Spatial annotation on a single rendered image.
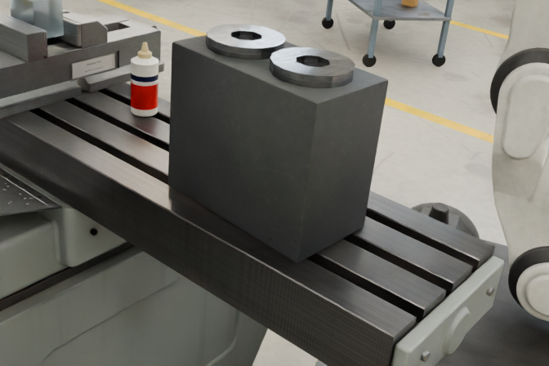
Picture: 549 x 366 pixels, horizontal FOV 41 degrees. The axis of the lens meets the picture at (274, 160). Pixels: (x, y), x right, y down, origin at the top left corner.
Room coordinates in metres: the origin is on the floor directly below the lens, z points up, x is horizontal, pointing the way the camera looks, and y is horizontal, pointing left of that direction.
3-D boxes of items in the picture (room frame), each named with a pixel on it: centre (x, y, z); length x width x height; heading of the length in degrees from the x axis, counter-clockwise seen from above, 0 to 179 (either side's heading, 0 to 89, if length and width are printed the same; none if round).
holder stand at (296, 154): (0.77, 0.01, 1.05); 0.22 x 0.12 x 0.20; 49
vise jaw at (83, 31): (1.12, 0.35, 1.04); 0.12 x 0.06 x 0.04; 54
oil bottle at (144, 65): (1.01, 0.20, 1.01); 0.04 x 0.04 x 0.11
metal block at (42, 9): (1.08, 0.38, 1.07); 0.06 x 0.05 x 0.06; 54
